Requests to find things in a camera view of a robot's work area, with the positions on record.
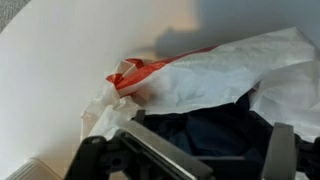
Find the white plastic bag red handles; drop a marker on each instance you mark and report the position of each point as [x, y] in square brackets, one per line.
[194, 80]

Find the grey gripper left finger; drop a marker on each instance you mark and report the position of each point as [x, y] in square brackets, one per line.
[182, 165]

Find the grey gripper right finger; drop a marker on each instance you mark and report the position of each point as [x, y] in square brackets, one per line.
[276, 144]

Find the dark blue shirt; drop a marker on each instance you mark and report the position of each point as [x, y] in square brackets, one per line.
[222, 131]

